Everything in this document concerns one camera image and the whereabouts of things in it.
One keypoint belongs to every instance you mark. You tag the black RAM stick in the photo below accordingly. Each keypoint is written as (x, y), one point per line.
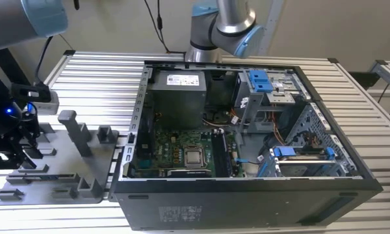
(221, 156)
(52, 176)

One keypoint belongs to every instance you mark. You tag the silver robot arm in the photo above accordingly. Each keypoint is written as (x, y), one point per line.
(7, 24)

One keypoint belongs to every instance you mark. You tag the grey parts rack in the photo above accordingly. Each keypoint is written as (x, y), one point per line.
(93, 170)

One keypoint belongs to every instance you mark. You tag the black table corner cap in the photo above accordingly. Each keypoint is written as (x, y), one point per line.
(332, 60)
(69, 52)

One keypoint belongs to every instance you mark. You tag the green motherboard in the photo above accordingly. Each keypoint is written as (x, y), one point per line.
(169, 146)

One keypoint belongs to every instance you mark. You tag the grey power supply unit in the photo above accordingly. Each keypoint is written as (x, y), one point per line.
(177, 107)

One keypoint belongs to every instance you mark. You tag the silver CPU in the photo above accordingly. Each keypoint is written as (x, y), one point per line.
(193, 157)

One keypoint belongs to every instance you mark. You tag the black graphics card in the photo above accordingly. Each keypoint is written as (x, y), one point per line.
(188, 172)

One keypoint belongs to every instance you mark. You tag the black PC case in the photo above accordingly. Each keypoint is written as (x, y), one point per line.
(215, 207)

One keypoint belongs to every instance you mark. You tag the blue disk carrier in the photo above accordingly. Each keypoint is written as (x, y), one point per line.
(259, 80)

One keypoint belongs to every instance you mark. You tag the grey metal drive cage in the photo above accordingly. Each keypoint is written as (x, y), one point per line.
(280, 97)

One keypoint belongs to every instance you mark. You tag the hard disk in blue carrier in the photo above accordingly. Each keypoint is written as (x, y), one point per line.
(286, 151)

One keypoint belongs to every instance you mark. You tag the black block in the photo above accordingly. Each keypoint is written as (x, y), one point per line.
(364, 79)

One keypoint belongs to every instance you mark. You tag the metal side table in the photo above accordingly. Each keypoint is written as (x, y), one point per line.
(388, 70)

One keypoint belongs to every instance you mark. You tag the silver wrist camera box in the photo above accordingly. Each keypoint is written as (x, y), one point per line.
(48, 104)

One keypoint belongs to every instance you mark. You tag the black stand post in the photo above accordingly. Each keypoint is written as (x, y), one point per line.
(11, 65)

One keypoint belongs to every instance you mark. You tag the black wall antenna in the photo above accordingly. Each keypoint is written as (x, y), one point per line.
(76, 4)

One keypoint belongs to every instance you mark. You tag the CPU socket frame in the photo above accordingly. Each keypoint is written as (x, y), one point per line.
(195, 147)

